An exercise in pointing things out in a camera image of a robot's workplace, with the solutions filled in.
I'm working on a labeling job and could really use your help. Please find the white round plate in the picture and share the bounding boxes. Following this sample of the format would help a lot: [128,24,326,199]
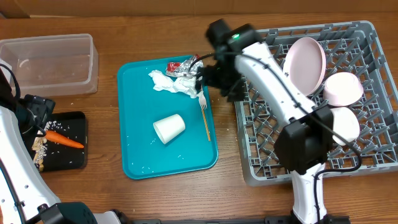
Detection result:
[283,37,326,96]

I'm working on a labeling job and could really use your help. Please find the white napkin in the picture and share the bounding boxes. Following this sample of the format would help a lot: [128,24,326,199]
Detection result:
[149,70,203,98]

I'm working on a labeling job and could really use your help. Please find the white paper cup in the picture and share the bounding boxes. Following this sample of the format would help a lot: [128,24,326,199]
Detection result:
[153,114,185,144]

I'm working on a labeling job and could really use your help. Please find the white bowl with peanuts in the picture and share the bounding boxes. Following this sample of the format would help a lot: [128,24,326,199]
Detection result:
[331,107,360,142]

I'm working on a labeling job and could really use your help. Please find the teal plastic serving tray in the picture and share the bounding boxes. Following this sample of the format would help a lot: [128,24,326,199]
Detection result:
[117,55,218,180]

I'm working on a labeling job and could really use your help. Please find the clear plastic storage bin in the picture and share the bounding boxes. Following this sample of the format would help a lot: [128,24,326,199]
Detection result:
[1,34,99,97]

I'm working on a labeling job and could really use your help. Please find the orange carrot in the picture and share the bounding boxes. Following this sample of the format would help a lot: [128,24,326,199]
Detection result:
[45,130,84,149]

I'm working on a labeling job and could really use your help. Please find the grey plastic dishwasher rack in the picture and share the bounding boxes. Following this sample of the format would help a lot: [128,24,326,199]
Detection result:
[235,21,397,186]

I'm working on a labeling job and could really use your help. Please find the wooden chopstick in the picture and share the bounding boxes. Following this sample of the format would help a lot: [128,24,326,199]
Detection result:
[201,109,211,142]

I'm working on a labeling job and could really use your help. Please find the white plastic fork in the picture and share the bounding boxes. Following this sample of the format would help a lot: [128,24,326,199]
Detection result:
[197,90,208,110]

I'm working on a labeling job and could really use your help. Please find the crumpled silver foil wrapper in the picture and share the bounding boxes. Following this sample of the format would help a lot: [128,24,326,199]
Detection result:
[166,55,203,78]

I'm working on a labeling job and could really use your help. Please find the pile of rice and peanuts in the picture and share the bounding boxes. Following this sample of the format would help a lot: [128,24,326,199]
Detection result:
[32,120,75,172]

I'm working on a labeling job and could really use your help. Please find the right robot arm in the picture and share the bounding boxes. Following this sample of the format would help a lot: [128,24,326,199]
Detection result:
[197,19,333,223]

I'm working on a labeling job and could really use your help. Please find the black rectangular waste tray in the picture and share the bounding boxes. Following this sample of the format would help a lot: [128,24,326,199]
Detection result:
[30,111,88,172]

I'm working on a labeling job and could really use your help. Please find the white bowl with rice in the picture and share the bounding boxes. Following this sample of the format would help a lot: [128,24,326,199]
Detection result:
[323,72,364,107]

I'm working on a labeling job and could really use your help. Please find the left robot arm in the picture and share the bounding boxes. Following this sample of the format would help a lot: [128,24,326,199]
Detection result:
[1,74,129,224]

